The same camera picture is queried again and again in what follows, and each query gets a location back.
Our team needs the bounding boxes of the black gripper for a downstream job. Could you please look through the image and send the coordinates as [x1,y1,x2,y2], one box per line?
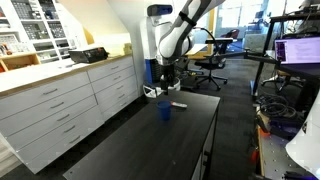
[160,63,176,96]

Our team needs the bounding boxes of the white marker red cap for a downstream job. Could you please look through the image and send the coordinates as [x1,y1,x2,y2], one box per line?
[170,101,189,110]

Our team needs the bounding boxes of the blue plastic cup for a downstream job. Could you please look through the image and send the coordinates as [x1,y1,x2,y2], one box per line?
[156,100,173,122]

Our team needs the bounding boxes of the white blue mobile robot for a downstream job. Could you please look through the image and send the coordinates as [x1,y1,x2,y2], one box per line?
[139,3,183,93]

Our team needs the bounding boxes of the light wooden desk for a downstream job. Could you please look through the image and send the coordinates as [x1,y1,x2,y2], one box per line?
[184,42,210,57]

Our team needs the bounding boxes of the small yellowish box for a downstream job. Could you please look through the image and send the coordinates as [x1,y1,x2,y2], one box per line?
[123,42,133,56]

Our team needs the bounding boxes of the black office chair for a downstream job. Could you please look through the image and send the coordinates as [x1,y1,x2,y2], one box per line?
[194,37,235,92]

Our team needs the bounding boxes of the black equipment case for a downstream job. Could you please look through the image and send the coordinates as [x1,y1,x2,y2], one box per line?
[68,45,110,65]

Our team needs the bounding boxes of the red lounge chair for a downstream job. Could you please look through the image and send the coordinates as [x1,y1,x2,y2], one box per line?
[220,28,241,40]

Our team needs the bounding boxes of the long white drawer cabinet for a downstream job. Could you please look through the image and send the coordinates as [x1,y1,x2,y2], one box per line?
[0,54,141,175]

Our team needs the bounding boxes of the metal breadboard table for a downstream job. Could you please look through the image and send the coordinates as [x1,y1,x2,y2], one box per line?
[257,128,320,180]

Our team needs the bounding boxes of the wooden cubby shelf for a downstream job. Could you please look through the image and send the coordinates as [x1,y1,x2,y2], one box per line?
[0,52,42,73]

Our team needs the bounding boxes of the black computer monitor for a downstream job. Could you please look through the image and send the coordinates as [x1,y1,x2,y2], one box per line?
[273,35,320,66]

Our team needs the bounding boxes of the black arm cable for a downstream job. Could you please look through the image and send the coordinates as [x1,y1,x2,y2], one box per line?
[194,27,219,69]

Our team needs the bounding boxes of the yellow window frame post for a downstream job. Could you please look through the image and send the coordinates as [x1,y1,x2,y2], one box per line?
[206,8,217,57]

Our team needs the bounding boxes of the black standing desk frame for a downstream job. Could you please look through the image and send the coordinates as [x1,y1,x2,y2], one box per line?
[244,12,320,98]

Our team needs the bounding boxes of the orange handled clamp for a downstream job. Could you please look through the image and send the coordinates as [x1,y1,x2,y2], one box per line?
[249,146,261,165]

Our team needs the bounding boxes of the coiled black cables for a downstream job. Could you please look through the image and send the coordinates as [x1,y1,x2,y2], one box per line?
[257,94,298,120]

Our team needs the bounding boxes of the parts bin wall shelf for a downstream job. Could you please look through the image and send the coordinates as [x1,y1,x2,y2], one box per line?
[0,0,69,64]

